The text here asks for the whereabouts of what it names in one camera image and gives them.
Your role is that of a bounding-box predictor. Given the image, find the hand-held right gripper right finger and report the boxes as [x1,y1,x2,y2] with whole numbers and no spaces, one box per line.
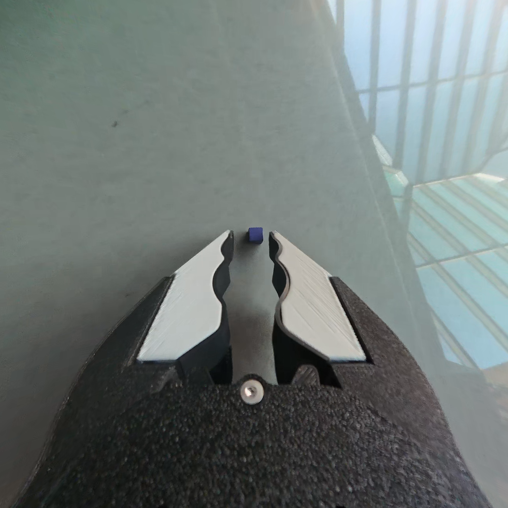
[269,230,368,388]

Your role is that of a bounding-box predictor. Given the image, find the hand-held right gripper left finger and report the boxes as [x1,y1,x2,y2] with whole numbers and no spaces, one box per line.
[137,229,235,385]

